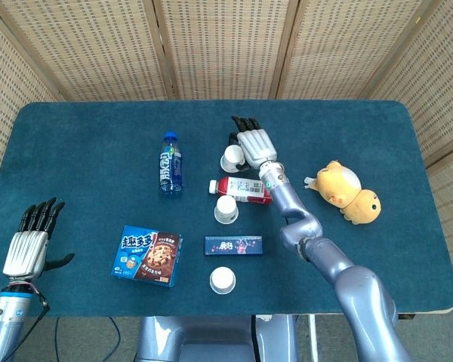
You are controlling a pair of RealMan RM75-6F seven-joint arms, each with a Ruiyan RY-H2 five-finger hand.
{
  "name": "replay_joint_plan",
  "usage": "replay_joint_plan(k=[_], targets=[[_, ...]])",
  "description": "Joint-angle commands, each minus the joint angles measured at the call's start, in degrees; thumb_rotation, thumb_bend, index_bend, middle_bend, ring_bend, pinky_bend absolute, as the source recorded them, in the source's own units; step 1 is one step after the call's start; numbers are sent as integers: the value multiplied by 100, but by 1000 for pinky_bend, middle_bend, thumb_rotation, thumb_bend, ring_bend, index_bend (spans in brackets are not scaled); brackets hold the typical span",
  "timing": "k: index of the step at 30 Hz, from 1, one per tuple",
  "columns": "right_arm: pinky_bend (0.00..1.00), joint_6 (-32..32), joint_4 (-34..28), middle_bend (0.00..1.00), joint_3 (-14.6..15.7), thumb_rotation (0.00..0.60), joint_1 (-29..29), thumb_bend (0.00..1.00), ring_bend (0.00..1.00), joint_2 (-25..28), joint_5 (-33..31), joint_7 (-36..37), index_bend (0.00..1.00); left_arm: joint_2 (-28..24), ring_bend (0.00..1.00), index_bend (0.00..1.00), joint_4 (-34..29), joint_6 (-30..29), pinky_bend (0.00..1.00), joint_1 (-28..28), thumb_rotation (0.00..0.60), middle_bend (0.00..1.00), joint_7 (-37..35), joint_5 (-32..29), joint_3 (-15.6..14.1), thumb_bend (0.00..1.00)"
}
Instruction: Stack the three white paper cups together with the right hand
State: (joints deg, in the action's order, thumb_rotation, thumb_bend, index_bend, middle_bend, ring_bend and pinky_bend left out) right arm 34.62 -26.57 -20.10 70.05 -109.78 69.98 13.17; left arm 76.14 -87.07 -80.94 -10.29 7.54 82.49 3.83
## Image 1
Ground black floor cable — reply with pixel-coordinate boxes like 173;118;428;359
52;317;60;362

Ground white paper cup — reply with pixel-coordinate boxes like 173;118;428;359
209;266;237;296
220;145;246;171
214;195;239;225

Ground yellow plush toy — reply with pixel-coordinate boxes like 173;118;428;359
304;160;382;226

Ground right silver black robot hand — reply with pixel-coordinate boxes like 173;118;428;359
227;115;279;171

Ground blue chocolate cookie box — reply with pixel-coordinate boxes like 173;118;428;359
110;225;183;290

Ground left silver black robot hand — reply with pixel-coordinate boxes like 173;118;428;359
2;197;76;283

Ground dark blue long box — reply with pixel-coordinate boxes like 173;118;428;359
204;235;264;258

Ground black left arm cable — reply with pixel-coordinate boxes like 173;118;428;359
3;290;51;362

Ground white table leg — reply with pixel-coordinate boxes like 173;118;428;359
308;314;319;362

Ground teal felt table mat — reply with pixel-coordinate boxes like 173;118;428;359
0;100;453;318

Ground blue sports drink bottle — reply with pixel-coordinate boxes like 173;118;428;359
158;130;184;200

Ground blue-grey robot torso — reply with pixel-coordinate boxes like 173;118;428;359
135;314;299;362

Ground red drink bottle white label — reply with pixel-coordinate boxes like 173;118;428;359
208;176;273;206

